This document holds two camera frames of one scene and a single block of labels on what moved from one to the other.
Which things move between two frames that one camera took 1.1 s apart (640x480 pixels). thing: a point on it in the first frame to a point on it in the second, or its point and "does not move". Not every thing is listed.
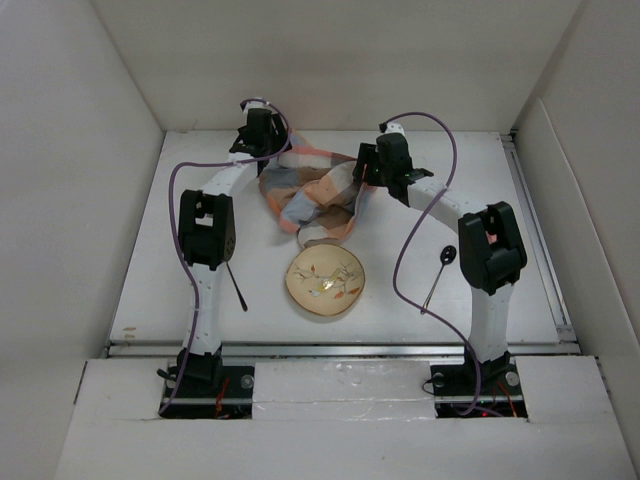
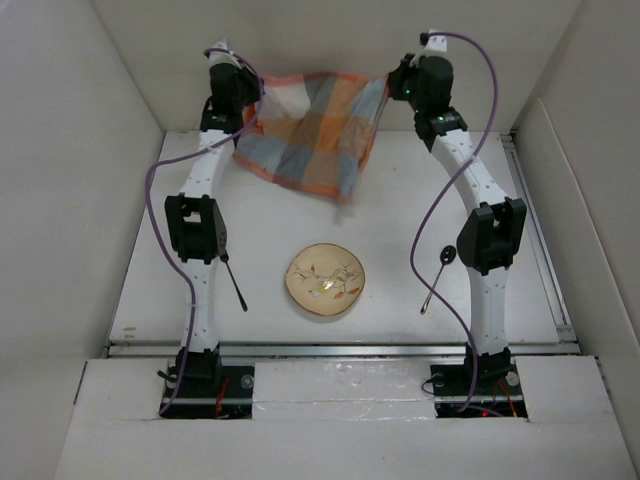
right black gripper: [368, 154] to [408, 65]
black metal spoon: [448, 255] does not move
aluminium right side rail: [565, 329] does not move
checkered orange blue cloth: [313, 192] to [313, 129]
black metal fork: [242, 301] does not move
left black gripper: [276, 132] to [251, 81]
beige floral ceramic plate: [325, 279] does not move
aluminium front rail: [342, 349] does not move
